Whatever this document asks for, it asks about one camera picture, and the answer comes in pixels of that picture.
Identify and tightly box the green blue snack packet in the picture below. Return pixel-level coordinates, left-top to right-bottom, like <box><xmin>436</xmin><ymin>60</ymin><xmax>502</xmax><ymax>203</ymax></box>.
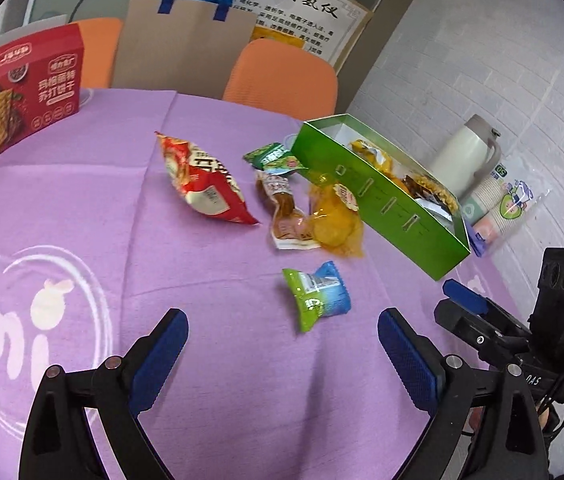
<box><xmin>282</xmin><ymin>261</ymin><xmax>352</xmax><ymax>333</ymax></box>

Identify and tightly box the red white snack bag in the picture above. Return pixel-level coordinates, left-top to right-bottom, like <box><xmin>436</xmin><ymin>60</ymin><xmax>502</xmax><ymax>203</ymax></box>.
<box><xmin>156</xmin><ymin>132</ymin><xmax>258</xmax><ymax>226</ymax></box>

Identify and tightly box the clear cookie pack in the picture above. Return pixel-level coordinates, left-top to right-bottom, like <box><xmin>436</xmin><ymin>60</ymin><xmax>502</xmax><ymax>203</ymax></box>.
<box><xmin>403</xmin><ymin>174</ymin><xmax>460</xmax><ymax>214</ymax></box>

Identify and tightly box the yellow egg cake pack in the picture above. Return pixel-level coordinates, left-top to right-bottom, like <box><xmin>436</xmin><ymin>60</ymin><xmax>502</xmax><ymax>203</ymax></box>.
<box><xmin>349</xmin><ymin>139</ymin><xmax>393</xmax><ymax>178</ymax></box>

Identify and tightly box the right hand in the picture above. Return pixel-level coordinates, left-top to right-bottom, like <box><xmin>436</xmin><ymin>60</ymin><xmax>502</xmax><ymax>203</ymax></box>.
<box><xmin>466</xmin><ymin>404</ymin><xmax>553</xmax><ymax>434</ymax></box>

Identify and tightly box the green cardboard box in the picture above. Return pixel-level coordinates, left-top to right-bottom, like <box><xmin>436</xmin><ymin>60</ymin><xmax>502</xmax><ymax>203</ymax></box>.
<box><xmin>291</xmin><ymin>114</ymin><xmax>470</xmax><ymax>281</ymax></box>

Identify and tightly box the paper cups pack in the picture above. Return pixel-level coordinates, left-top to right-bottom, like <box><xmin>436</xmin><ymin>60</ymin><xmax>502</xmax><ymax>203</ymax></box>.
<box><xmin>460</xmin><ymin>155</ymin><xmax>552</xmax><ymax>257</ymax></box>

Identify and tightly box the white thermos jug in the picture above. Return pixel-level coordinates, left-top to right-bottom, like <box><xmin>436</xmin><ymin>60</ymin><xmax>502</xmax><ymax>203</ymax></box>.
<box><xmin>428</xmin><ymin>114</ymin><xmax>502</xmax><ymax>200</ymax></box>

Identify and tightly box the yellow clear snack pack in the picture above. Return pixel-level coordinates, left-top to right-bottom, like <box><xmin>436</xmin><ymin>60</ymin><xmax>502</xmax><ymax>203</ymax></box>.
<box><xmin>309</xmin><ymin>182</ymin><xmax>363</xmax><ymax>258</ymax></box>

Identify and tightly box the brown tofu snack pack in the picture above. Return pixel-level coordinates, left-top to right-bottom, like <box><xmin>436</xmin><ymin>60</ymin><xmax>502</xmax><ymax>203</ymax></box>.
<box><xmin>256</xmin><ymin>170</ymin><xmax>320</xmax><ymax>250</ymax></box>

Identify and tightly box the green small snack packet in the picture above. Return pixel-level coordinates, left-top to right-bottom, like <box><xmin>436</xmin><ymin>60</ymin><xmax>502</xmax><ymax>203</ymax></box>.
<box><xmin>243</xmin><ymin>142</ymin><xmax>306</xmax><ymax>177</ymax></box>

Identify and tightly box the right orange chair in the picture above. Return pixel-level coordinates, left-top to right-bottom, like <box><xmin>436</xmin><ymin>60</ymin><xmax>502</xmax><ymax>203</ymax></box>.
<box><xmin>222</xmin><ymin>39</ymin><xmax>338</xmax><ymax>120</ymax></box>

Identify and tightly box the orange chair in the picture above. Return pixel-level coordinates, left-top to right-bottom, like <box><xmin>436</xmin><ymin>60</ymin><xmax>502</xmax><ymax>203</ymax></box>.
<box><xmin>77</xmin><ymin>18</ymin><xmax>122</xmax><ymax>89</ymax></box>
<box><xmin>222</xmin><ymin>39</ymin><xmax>338</xmax><ymax>120</ymax></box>

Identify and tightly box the red cracker box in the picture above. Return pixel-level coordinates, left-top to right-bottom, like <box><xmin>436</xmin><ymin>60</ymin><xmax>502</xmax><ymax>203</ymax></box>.
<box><xmin>0</xmin><ymin>24</ymin><xmax>84</xmax><ymax>154</ymax></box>

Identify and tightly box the Chinese text poster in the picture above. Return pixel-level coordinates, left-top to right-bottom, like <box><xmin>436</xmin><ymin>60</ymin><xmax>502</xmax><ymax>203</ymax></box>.
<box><xmin>233</xmin><ymin>0</ymin><xmax>372</xmax><ymax>70</ymax></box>

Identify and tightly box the brown paper bag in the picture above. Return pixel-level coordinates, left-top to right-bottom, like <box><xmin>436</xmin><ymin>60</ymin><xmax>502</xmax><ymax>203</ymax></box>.
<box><xmin>112</xmin><ymin>0</ymin><xmax>257</xmax><ymax>99</ymax></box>

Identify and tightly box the left orange chair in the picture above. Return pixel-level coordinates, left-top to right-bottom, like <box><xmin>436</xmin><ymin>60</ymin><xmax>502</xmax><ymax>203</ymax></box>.
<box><xmin>77</xmin><ymin>18</ymin><xmax>122</xmax><ymax>89</ymax></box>

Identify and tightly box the black camera module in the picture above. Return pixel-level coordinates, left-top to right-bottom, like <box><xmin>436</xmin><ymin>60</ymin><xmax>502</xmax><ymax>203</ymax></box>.
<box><xmin>529</xmin><ymin>247</ymin><xmax>564</xmax><ymax>373</ymax></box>

